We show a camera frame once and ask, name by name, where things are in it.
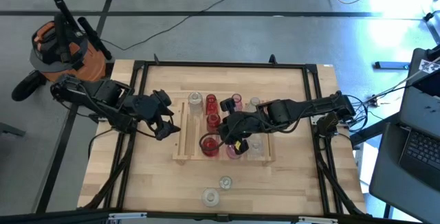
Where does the grey side desk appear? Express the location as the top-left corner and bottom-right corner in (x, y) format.
(368, 113), (440, 224)

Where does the black vacuum nozzle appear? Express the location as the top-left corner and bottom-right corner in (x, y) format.
(11, 69), (48, 102)

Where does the clear ribbed cylinder vase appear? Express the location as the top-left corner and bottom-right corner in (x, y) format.
(219, 175), (234, 191)

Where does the silver beam bracket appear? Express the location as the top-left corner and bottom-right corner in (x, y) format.
(107, 212), (148, 221)
(297, 216), (340, 224)

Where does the clear hammered glass vase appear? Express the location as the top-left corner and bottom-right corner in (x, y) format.
(201, 188), (221, 208)

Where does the clear textured bottle vase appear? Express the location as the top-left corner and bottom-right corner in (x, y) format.
(246, 96), (262, 113)

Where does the pink flared glass vase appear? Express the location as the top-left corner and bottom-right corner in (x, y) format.
(230, 93), (243, 112)

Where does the grey laptop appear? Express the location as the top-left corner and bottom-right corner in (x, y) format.
(398, 76), (440, 190)

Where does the clear plain glass vase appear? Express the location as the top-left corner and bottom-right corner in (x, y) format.
(187, 91), (204, 115)

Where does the black aluminium table frame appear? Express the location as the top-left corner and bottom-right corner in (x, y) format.
(102, 58), (344, 218)

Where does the grey floor foot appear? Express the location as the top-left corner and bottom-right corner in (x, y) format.
(0, 122), (28, 138)

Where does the clear square glass vase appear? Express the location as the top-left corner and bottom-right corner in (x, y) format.
(247, 137), (265, 158)

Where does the black cable bundle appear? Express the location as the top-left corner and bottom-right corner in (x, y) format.
(84, 127), (137, 211)
(314, 137), (371, 217)

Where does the black crossbeam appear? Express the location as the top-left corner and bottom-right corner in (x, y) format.
(0, 207), (440, 224)

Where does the dark red round vase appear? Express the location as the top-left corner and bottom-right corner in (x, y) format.
(201, 136), (220, 158)

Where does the red ribbed glass vase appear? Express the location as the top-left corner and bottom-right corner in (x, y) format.
(206, 113), (221, 134)

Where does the orange shop vacuum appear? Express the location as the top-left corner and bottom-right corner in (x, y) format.
(29, 12), (107, 84)

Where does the red slim bottle vase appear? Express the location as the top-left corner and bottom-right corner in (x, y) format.
(205, 93), (219, 115)

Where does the pink ribbed glass vase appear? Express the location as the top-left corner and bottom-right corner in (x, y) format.
(225, 144), (241, 160)

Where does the black floor cable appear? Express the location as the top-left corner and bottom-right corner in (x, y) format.
(101, 0), (267, 52)

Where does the white marker tag paper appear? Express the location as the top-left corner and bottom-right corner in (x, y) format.
(418, 58), (440, 74)

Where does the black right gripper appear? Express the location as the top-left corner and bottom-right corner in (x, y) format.
(218, 97), (265, 156)

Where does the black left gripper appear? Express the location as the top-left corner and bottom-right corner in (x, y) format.
(123, 89), (182, 142)

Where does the black floor bar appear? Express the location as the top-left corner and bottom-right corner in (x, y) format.
(373, 60), (413, 71)

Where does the black cable tangle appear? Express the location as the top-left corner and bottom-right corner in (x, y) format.
(343, 91), (389, 124)

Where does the black vacuum hose tube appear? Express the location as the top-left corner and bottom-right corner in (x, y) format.
(76, 16), (113, 61)

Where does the wooden slatted shelf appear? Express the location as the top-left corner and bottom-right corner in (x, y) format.
(171, 96), (276, 166)

